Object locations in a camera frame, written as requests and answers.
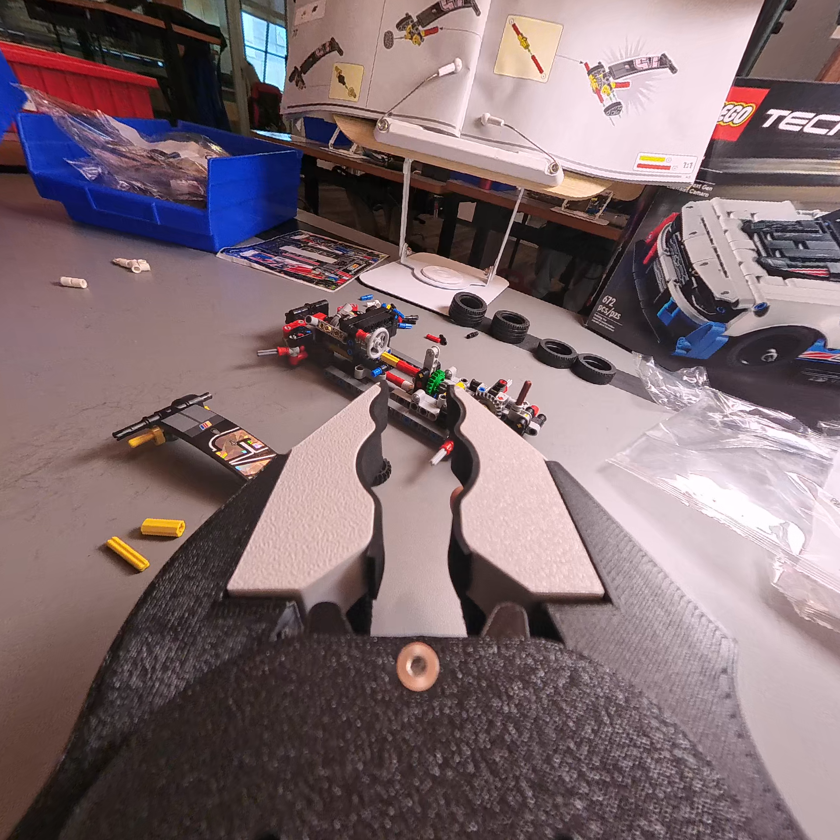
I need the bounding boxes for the blue storage bin with label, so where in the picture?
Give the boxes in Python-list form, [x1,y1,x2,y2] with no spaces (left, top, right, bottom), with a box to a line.
[0,49,28,143]

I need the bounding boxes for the blue storage bin with bags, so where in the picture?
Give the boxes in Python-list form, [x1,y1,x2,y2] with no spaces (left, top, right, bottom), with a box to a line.
[16,112,305,254]

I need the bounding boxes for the lego instruction booklet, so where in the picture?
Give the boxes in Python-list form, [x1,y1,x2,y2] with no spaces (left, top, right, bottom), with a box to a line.
[280,0,766,185]

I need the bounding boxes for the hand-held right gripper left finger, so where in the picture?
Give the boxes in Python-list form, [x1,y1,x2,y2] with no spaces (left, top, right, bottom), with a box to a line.
[226,383,388,634]

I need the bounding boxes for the lego set box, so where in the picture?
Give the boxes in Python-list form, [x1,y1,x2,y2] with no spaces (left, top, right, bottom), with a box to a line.
[583,77,840,429]

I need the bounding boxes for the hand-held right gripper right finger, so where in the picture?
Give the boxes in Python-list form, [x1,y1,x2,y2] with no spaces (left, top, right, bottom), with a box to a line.
[448,383,606,636]

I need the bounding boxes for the white book stand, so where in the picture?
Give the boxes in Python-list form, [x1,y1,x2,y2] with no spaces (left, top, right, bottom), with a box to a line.
[332,58,648,307]

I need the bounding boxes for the red storage bin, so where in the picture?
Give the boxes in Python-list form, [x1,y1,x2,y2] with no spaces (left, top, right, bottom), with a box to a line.
[0,40,160,119]

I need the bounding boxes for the black lego tyre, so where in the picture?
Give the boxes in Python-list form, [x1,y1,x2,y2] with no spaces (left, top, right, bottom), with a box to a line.
[536,337,580,370]
[490,309,531,345]
[571,352,618,386]
[448,291,488,328]

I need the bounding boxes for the clear bags of lego parts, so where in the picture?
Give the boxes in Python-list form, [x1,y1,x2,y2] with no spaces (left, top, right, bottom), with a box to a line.
[18,84,233,205]

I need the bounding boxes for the lego sticker sheet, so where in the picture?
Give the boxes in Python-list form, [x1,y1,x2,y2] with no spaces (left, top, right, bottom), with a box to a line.
[217,229,390,291]

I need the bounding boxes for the black lego wing panel assembly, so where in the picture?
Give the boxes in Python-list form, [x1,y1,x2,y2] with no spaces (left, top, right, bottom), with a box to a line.
[112,392,279,482]

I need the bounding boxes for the clear plastic bag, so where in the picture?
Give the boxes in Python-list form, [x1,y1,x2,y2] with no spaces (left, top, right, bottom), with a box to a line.
[608,353,840,636]

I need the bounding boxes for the wooden background table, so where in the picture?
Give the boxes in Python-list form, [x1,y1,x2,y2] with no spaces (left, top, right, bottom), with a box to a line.
[26,0,225,47]

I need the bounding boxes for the lego car chassis assembly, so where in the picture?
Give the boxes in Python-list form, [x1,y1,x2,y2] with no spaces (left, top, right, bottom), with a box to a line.
[256,298,550,439]

